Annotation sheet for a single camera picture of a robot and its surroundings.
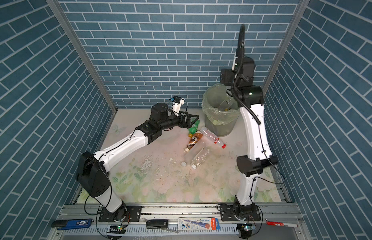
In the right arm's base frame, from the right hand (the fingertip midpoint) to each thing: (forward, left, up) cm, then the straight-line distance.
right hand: (233, 67), depth 67 cm
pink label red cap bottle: (-6, +6, -47) cm, 48 cm away
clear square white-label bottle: (+13, -2, -35) cm, 37 cm away
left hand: (-13, +17, -20) cm, 29 cm away
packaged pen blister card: (-55, +12, -51) cm, 76 cm away
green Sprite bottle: (+1, +19, -48) cm, 51 cm away
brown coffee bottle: (-6, +16, -46) cm, 49 cm away
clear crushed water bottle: (-22, +13, -48) cm, 54 cm away
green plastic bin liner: (+15, +7, -29) cm, 33 cm away
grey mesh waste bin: (-1, 0, -46) cm, 46 cm away
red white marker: (-52, -28, -51) cm, 78 cm away
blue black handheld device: (-60, +70, -46) cm, 103 cm away
